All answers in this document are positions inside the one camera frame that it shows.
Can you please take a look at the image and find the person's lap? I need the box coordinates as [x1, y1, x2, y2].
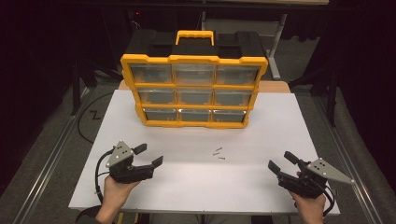
[148, 214, 251, 224]

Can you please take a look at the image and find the right hand-held gripper cable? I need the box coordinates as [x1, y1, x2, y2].
[321, 185, 336, 217]

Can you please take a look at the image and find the hand-held gripper cable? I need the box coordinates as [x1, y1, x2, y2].
[321, 185, 336, 217]
[94, 148, 115, 203]

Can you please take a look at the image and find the person's right hand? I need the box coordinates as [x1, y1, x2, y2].
[289, 189, 327, 224]

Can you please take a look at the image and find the metal floor rail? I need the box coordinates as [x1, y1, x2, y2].
[312, 94, 386, 224]
[12, 87, 92, 224]

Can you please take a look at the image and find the black metal stand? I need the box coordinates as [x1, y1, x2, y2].
[288, 62, 340, 128]
[70, 59, 124, 116]

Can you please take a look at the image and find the left hand-held gripper cable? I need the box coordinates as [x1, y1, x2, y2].
[94, 148, 115, 203]

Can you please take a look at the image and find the white board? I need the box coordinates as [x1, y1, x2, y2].
[68, 89, 341, 217]

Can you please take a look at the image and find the grid of clear drawers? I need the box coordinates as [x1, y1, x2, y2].
[129, 63, 261, 123]

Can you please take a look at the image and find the white desk frame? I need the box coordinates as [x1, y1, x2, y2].
[201, 11, 288, 80]

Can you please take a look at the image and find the black floor cable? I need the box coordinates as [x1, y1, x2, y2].
[77, 91, 114, 145]

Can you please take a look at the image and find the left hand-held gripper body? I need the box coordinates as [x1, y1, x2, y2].
[105, 140, 156, 185]

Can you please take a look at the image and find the person's left hand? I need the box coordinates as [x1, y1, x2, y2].
[94, 175, 141, 223]

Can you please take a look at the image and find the yellow black drawer organizer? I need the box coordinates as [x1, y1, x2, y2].
[120, 29, 269, 130]

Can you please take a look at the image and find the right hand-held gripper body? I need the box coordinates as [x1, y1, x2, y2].
[277, 158, 356, 200]

